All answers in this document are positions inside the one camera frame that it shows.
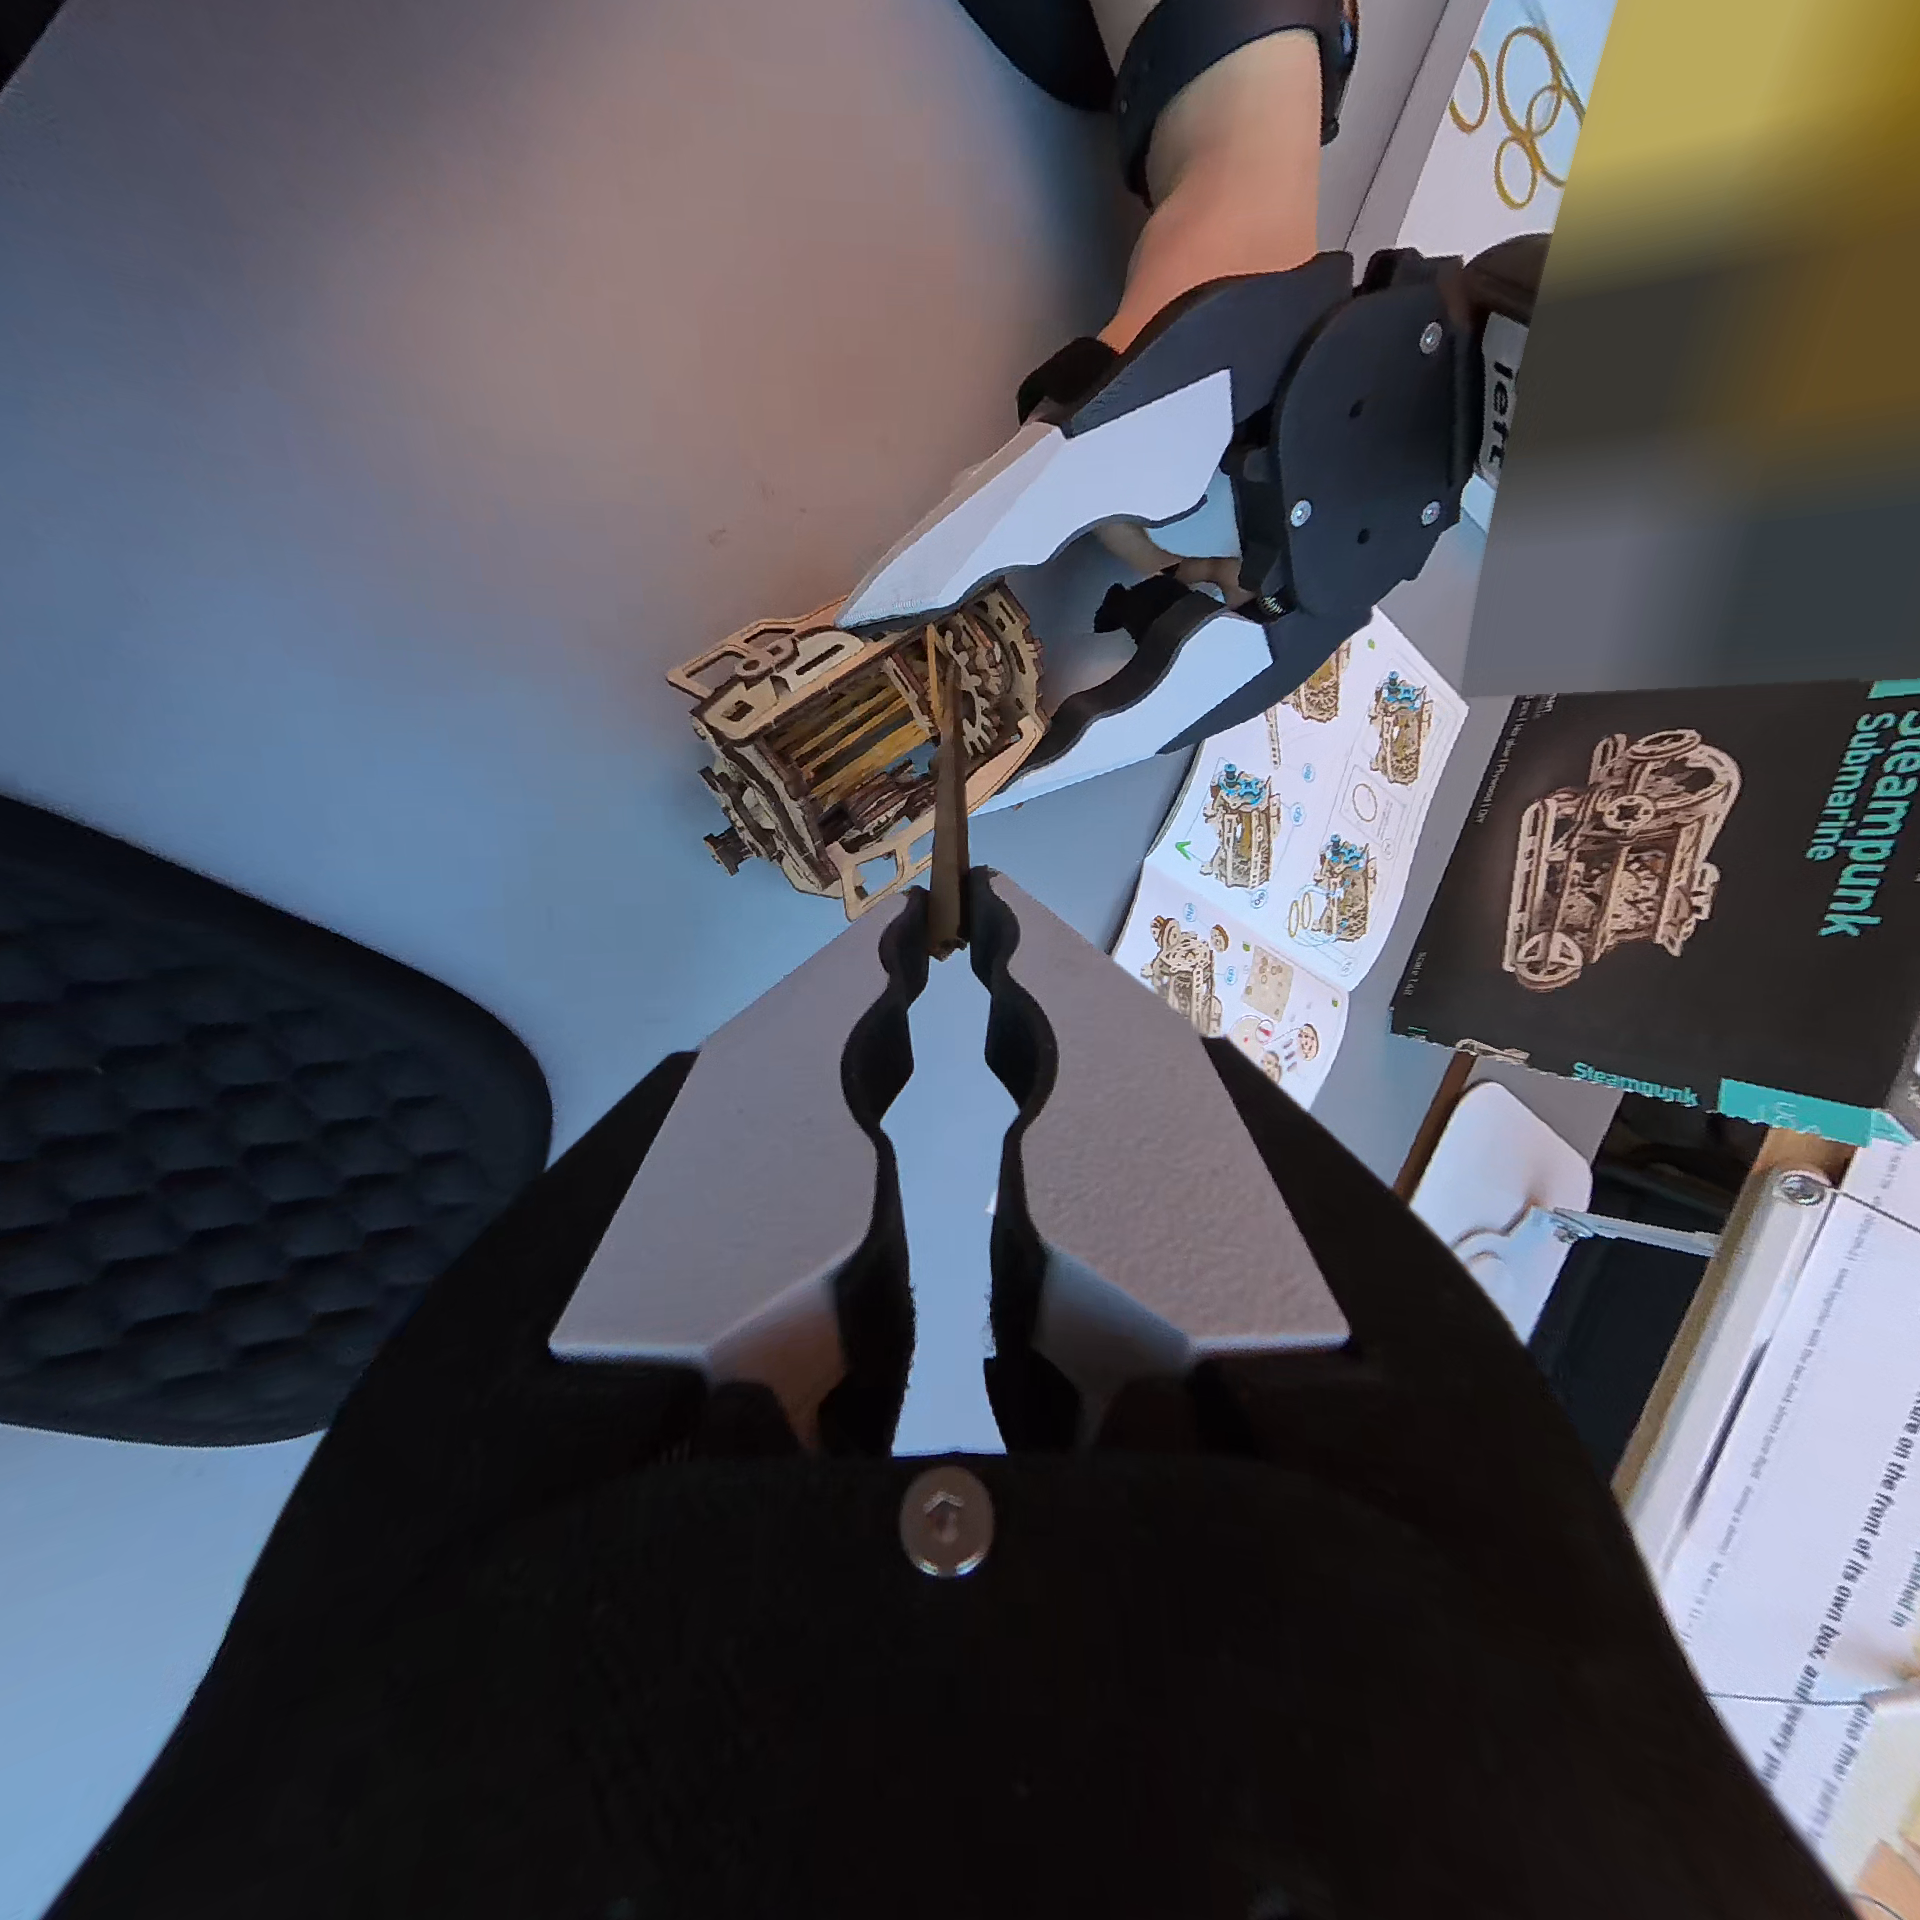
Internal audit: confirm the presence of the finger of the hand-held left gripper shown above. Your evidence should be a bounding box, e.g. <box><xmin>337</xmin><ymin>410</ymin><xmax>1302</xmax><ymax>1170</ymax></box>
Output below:
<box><xmin>832</xmin><ymin>250</ymin><xmax>1356</xmax><ymax>632</ymax></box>
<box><xmin>975</xmin><ymin>574</ymin><xmax>1325</xmax><ymax>822</ymax></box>

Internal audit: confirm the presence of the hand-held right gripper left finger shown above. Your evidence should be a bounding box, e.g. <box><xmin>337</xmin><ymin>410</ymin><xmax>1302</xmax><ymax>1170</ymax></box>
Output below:
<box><xmin>545</xmin><ymin>885</ymin><xmax>913</xmax><ymax>1452</ymax></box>

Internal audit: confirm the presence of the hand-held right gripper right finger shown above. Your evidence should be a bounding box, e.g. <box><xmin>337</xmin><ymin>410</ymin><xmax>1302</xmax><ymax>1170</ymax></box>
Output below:
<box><xmin>975</xmin><ymin>871</ymin><xmax>1348</xmax><ymax>1452</ymax></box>

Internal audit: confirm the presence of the thin wooden model part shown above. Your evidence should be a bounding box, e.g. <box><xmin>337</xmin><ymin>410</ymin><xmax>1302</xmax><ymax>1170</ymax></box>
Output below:
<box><xmin>920</xmin><ymin>621</ymin><xmax>977</xmax><ymax>961</ymax></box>

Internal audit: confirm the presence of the wooden mechanical model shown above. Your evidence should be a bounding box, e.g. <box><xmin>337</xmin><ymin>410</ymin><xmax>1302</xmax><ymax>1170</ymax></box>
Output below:
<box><xmin>666</xmin><ymin>583</ymin><xmax>1052</xmax><ymax>921</ymax></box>

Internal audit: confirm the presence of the black model kit box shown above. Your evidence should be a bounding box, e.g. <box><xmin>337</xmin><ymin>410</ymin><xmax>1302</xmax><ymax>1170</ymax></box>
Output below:
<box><xmin>1388</xmin><ymin>679</ymin><xmax>1920</xmax><ymax>1152</ymax></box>

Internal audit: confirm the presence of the person's left hand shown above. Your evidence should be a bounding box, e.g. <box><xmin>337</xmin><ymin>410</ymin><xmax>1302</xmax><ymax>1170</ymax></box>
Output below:
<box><xmin>1098</xmin><ymin>135</ymin><xmax>1327</xmax><ymax>601</ymax></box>

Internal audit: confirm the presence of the illustrated instruction booklet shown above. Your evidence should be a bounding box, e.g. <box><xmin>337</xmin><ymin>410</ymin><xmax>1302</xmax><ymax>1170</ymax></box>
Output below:
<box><xmin>1113</xmin><ymin>606</ymin><xmax>1471</xmax><ymax>1113</ymax></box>

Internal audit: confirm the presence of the white cardboard tray box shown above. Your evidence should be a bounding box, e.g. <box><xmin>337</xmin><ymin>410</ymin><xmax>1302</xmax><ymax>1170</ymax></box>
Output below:
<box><xmin>1346</xmin><ymin>0</ymin><xmax>1616</xmax><ymax>302</ymax></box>

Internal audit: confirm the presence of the white rounded stand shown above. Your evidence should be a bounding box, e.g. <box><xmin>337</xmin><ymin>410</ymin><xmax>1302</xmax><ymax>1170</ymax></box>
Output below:
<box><xmin>1409</xmin><ymin>1078</ymin><xmax>1596</xmax><ymax>1338</ymax></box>

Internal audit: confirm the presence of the group of yellow rubber bands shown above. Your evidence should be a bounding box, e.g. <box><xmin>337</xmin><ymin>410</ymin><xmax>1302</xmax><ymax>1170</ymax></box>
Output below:
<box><xmin>1447</xmin><ymin>22</ymin><xmax>1588</xmax><ymax>212</ymax></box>

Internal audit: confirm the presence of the black mesh chair seat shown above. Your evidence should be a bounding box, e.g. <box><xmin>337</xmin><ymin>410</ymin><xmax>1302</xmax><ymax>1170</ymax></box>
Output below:
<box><xmin>0</xmin><ymin>791</ymin><xmax>553</xmax><ymax>1452</ymax></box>

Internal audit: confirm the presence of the printed paper sheet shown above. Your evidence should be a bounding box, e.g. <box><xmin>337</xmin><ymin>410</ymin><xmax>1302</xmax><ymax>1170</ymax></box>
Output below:
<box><xmin>1623</xmin><ymin>1142</ymin><xmax>1920</xmax><ymax>1920</ymax></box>

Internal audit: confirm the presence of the silver metal bracket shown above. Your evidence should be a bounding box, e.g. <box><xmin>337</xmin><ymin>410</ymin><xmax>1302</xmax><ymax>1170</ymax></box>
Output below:
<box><xmin>1550</xmin><ymin>1200</ymin><xmax>1721</xmax><ymax>1260</ymax></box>

